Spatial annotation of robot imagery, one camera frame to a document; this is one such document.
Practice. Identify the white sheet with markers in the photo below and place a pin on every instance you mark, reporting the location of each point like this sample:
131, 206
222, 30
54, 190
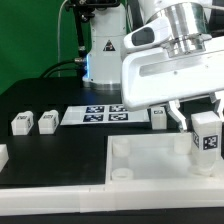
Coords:
99, 114

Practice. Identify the white square tabletop part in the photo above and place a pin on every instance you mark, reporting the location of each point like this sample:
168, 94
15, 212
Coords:
166, 156

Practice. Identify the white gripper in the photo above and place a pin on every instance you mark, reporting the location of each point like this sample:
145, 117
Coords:
160, 69

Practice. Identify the white L-shaped obstacle fence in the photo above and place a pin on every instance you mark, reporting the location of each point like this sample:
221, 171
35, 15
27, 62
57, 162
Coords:
206, 191

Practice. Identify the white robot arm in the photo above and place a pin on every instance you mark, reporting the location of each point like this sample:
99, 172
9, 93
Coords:
110, 26

